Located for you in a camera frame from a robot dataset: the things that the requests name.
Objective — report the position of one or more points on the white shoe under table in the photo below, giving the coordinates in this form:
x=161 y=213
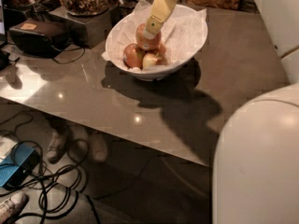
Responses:
x=57 y=146

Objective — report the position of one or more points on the white paper liner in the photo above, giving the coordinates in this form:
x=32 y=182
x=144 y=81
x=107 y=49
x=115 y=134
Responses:
x=183 y=31

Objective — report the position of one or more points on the front yellow-red apple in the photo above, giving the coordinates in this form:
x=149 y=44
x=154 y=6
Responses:
x=154 y=58

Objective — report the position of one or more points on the white sneaker bottom left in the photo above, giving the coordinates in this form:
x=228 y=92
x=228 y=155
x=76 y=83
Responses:
x=11 y=206

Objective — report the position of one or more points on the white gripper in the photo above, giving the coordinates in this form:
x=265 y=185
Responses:
x=161 y=12

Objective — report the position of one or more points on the blue box on floor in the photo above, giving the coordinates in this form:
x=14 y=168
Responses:
x=15 y=165

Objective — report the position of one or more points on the hidden back red apple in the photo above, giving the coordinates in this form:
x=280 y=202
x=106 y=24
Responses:
x=162 y=48

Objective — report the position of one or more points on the black device with label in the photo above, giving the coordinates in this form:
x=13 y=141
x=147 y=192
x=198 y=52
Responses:
x=40 y=38

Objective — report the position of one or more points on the dark square jar stand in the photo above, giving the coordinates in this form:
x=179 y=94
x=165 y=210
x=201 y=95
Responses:
x=85 y=31

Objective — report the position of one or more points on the white bowl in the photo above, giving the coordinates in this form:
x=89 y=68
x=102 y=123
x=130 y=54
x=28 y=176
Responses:
x=190 y=44

